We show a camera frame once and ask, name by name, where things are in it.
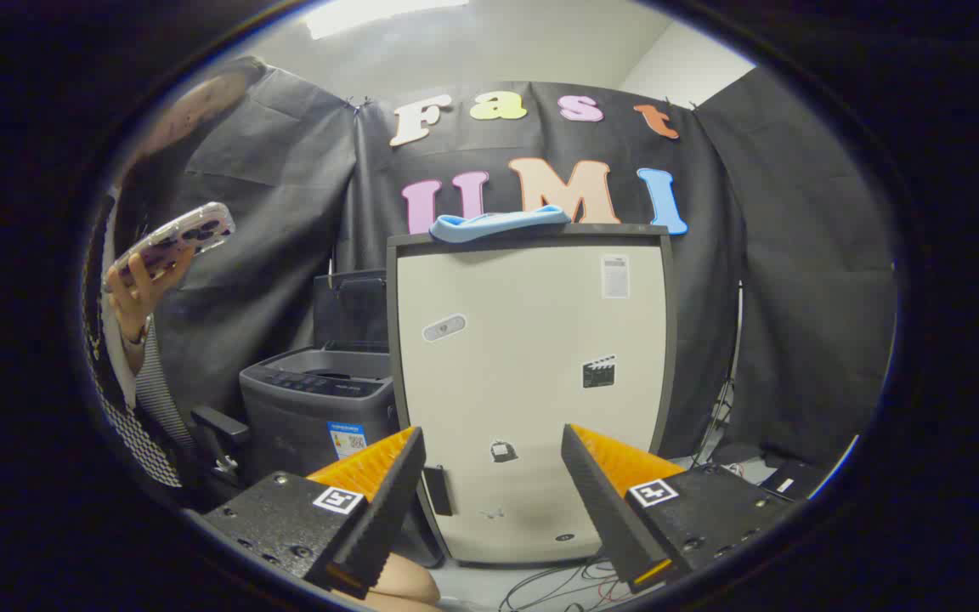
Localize light blue shirt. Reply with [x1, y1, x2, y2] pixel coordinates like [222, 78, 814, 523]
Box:
[430, 205, 573, 245]

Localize beige cabinet with dark frame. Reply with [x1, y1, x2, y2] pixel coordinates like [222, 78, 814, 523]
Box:
[386, 223, 677, 569]

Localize black backdrop cloth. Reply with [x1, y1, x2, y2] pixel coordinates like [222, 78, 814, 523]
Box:
[116, 58, 898, 473]

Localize clear-cased smartphone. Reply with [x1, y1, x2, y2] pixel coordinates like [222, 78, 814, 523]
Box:
[107, 201, 236, 290]

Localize black box device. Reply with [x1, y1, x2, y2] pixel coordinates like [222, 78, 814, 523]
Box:
[757, 459, 849, 504]

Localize black office chair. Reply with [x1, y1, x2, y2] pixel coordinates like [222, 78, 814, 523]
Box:
[188, 406, 252, 511]

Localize metal backdrop stand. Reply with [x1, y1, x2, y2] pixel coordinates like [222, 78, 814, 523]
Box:
[693, 280, 748, 467]

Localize grey washing machine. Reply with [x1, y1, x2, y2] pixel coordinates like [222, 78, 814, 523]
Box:
[239, 344, 444, 569]

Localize floor cables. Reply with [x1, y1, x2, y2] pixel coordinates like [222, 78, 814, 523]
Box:
[498, 557, 637, 612]

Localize dark washing machine lid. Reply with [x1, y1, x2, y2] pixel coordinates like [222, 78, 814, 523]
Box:
[313, 270, 390, 351]

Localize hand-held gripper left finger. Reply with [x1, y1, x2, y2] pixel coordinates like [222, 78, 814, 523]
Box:
[199, 427, 427, 600]

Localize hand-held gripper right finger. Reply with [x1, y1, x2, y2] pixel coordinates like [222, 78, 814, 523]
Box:
[561, 423, 798, 594]

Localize person's knee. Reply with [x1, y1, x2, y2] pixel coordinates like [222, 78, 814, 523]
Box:
[352, 552, 442, 609]

